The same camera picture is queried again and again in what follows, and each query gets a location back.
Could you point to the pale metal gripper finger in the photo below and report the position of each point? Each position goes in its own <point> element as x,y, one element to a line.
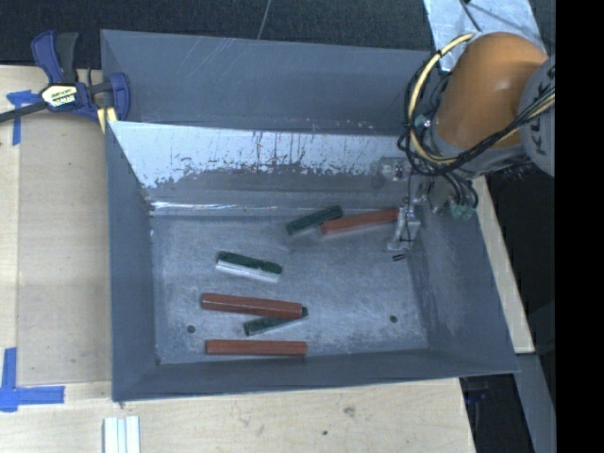
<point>405,231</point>
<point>392,168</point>

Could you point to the red-brown flat block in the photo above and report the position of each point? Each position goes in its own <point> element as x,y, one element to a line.
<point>250,305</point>
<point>255,347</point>
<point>361,221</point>

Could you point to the grey metal bin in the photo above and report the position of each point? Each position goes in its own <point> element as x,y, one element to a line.
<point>292,300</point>

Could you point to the pale wood flat board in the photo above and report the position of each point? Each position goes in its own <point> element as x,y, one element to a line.
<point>61,253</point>

